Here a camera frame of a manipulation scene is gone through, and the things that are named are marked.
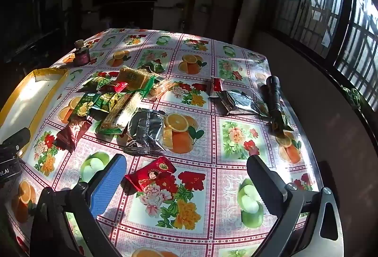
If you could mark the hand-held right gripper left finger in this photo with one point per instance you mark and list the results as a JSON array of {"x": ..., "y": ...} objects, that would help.
[{"x": 108, "y": 183}]

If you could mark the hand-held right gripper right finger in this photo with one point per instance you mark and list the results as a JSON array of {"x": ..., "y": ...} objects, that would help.
[{"x": 264, "y": 186}]

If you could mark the red snack packet with figure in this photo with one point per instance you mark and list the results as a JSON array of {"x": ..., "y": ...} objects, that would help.
[{"x": 147, "y": 176}]

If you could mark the white tray with yellow rim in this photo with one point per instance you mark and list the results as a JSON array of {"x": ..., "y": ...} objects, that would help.
[{"x": 26, "y": 97}]

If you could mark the maroon snack packet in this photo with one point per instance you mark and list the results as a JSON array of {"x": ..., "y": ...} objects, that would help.
[{"x": 72, "y": 132}]

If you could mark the crumpled silver snack packet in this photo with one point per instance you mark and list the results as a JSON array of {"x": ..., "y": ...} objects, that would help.
[{"x": 146, "y": 133}]

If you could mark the long yellow cracker packet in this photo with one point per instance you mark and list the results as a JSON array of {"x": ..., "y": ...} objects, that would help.
[{"x": 119, "y": 115}]

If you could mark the fruit and flower printed tablecloth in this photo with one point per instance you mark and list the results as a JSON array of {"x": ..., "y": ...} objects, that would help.
[{"x": 206, "y": 136}]

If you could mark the green chip snack packet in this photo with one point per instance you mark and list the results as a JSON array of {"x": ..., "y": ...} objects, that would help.
[{"x": 87, "y": 103}]

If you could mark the black flashlight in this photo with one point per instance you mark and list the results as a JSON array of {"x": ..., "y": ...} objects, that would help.
[{"x": 274, "y": 100}]

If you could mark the flat silver snack packet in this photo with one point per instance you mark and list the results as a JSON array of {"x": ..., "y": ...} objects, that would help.
[{"x": 239, "y": 102}]

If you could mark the small red snack packet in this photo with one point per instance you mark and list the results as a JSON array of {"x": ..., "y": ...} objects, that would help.
[{"x": 114, "y": 87}]

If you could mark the green red flower snack packet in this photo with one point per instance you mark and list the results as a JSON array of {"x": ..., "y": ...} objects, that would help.
[{"x": 95, "y": 82}]

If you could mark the clear orange snack packet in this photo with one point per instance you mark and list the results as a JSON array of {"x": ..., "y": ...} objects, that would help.
[{"x": 161, "y": 88}]

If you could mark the wide tan cracker packet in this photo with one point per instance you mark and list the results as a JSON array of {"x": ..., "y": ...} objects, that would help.
[{"x": 133, "y": 77}]

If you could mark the red and white snack packet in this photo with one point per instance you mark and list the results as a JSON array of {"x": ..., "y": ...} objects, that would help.
[{"x": 216, "y": 86}]

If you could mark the small dark bottle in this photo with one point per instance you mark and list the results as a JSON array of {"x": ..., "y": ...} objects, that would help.
[{"x": 80, "y": 54}]

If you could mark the dark green snack packet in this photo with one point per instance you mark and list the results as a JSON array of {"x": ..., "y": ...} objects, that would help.
[{"x": 154, "y": 67}]

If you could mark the white paper roll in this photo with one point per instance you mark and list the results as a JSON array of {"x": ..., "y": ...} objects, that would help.
[{"x": 250, "y": 6}]

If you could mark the black window grille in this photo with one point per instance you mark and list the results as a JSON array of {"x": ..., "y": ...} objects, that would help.
[{"x": 322, "y": 6}]

